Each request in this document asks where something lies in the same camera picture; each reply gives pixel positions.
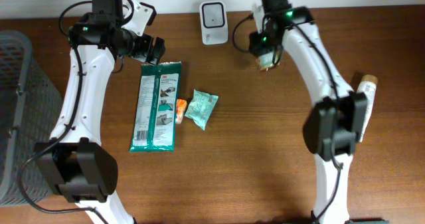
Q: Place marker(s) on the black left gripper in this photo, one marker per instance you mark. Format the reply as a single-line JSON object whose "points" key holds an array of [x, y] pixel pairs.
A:
{"points": [[142, 53]]}

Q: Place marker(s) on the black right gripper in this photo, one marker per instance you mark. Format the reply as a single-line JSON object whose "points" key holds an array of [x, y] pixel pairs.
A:
{"points": [[263, 46]]}

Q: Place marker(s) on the green lid glass jar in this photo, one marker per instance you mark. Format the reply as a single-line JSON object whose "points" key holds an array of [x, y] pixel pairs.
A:
{"points": [[268, 60]]}

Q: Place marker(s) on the orange small packet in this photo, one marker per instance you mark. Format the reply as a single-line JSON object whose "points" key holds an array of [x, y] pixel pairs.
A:
{"points": [[181, 107]]}

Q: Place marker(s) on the teal snack packet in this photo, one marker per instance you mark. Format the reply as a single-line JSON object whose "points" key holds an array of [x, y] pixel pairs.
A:
{"points": [[201, 107]]}

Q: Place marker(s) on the green white 3M package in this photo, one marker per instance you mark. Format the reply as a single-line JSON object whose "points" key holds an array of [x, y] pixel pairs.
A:
{"points": [[155, 118]]}

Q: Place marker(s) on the white tube with gold cap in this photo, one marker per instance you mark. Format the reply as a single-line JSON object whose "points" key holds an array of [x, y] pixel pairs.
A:
{"points": [[367, 86]]}

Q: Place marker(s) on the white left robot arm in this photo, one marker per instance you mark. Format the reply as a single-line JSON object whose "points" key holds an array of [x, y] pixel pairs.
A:
{"points": [[73, 162]]}

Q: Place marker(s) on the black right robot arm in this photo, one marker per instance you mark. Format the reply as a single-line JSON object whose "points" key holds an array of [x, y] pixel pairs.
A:
{"points": [[334, 125]]}

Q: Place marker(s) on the white barcode scanner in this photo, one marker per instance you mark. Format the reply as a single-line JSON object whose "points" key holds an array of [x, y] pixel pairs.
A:
{"points": [[214, 24]]}

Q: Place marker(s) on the grey plastic mesh basket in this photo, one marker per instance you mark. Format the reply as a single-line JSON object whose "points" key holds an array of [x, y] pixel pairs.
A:
{"points": [[30, 107]]}

